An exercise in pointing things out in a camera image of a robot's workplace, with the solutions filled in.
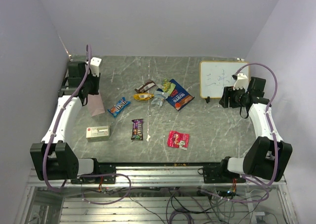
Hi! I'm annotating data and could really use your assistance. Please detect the blue M&Ms packet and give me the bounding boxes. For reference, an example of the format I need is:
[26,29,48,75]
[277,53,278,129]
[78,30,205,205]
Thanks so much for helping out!
[107,97,131,118]

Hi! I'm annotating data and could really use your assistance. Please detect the loose floor cables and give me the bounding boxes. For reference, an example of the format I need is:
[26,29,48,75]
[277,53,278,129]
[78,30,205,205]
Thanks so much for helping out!
[81,184,247,224]

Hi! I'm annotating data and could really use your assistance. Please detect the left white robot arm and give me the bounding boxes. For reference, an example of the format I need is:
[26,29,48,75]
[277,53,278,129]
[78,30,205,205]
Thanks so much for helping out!
[30,57,102,180]

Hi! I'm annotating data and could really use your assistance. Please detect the yellow M&Ms packet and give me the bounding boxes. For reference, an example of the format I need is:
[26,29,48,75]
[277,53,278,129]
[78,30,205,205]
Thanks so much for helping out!
[133,93,154,101]

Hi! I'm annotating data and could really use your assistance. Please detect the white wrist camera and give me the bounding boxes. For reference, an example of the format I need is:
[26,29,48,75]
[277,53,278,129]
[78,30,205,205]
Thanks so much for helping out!
[232,73,249,90]
[90,57,102,77]

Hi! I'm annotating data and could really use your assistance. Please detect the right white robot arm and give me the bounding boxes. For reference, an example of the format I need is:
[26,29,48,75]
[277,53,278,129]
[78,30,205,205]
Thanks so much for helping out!
[217,77,293,182]

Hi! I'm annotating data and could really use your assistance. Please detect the blue Burts chips bag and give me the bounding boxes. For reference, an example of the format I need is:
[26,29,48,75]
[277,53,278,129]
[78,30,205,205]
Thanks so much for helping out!
[166,79,195,111]

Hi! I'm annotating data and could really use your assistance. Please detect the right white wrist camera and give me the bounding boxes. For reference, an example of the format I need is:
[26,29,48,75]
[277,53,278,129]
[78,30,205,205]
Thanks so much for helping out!
[232,73,249,90]

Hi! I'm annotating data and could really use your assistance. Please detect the red candy packet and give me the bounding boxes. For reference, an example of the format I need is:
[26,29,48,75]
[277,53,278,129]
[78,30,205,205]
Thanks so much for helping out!
[167,131,190,151]

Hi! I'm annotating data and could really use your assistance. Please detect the green snack packet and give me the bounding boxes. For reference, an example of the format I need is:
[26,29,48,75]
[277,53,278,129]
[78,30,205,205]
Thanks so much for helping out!
[161,79,176,94]

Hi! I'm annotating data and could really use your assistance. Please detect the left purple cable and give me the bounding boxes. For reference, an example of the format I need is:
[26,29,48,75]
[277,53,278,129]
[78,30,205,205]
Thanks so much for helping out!
[42,45,132,205]

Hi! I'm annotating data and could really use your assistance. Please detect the purple M&Ms packet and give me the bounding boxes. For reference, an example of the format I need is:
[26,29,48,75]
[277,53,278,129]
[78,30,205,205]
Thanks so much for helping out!
[131,119,143,140]

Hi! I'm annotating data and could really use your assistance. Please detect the small whiteboard with stand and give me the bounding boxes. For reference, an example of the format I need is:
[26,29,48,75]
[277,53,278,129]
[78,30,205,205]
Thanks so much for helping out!
[199,61,250,103]

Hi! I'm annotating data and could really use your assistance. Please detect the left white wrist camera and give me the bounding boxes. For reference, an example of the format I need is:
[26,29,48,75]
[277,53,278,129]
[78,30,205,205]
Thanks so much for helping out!
[90,57,102,77]

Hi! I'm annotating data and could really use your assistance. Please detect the brown chocolate bar wrapper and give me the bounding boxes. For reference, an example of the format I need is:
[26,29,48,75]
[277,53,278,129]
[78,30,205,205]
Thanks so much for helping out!
[134,80,156,93]

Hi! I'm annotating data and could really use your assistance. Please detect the aluminium frame rail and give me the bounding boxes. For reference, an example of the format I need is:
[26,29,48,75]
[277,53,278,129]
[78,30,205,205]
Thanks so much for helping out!
[26,165,288,188]

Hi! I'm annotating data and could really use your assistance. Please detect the pink paper bag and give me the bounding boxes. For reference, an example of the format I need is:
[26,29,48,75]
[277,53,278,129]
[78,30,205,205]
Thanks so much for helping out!
[87,94,105,117]

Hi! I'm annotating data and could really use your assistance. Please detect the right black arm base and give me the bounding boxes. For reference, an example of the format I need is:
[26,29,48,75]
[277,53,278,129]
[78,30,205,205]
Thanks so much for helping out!
[197,162,246,184]

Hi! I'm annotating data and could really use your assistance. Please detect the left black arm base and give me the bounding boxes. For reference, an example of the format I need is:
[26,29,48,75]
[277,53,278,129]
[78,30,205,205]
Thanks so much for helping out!
[71,161,116,184]

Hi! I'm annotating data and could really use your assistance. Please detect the light blue snack wrapper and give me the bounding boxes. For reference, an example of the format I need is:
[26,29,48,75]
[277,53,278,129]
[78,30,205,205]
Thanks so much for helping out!
[151,89,169,107]

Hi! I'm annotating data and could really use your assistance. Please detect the white cardboard box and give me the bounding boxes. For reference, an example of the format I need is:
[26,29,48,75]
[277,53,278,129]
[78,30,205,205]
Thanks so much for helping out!
[86,126,110,142]

